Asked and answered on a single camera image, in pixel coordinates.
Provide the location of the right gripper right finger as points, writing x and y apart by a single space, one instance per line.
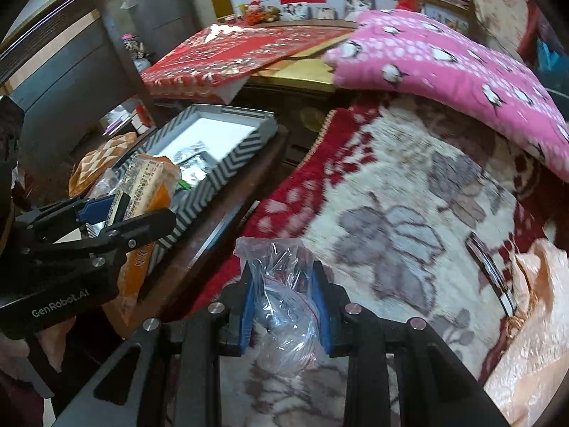
389 358

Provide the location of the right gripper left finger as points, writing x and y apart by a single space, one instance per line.
168 373

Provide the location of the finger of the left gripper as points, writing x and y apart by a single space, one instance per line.
126 235
53 221

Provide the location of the yellow cracker packet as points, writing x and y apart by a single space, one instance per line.
150 182

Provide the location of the white silver snack packet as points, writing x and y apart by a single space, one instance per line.
194 163

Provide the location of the clear plastic bag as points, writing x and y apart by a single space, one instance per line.
282 283

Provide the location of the orange checkered cushion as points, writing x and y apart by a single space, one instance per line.
95 163

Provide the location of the peach satin cloth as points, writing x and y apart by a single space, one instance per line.
535 362

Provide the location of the striped white tray box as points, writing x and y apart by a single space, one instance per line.
210 144

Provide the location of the dark wooden chair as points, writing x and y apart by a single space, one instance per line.
68 95

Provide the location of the red embroidered cloth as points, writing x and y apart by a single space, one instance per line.
214 64

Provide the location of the red floral blanket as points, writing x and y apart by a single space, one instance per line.
416 210

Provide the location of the grey refrigerator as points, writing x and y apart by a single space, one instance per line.
161 25

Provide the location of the plush toys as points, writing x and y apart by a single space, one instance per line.
255 13

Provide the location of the pink penguin pillow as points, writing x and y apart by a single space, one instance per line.
407 52

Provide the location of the wedding photo frame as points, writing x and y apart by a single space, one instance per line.
353 8

